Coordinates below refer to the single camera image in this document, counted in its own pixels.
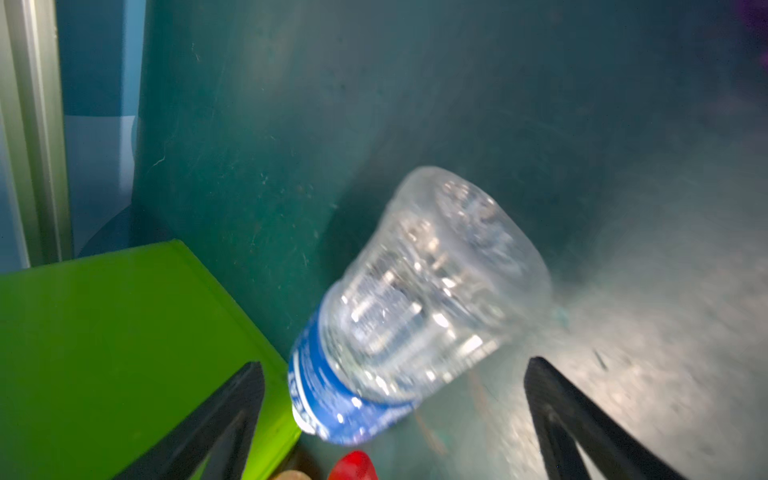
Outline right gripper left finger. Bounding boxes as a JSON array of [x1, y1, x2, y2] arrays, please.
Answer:
[[116, 362, 265, 479]]

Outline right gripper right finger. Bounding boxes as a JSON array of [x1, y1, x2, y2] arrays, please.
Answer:
[[524, 357, 684, 480]]

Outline blue label bottle white cap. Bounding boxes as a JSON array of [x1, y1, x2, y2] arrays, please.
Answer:
[[288, 166, 551, 446]]

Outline green plastic waste bin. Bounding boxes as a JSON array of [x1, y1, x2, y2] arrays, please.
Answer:
[[1, 240, 300, 479]]

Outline aluminium frame post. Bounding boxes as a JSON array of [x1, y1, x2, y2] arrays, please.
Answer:
[[1, 1, 74, 268]]

